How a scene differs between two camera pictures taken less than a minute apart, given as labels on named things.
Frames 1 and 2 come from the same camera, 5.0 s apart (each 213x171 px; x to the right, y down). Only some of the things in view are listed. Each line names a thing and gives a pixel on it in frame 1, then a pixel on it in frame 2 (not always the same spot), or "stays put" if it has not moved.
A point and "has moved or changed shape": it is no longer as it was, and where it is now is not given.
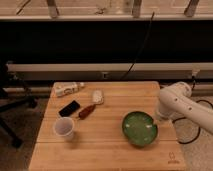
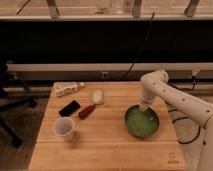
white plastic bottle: x=61 y=89 stays put
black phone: x=68 y=109 stays put
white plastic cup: x=64 y=127 stays put
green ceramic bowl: x=139 y=128 has moved or changed shape
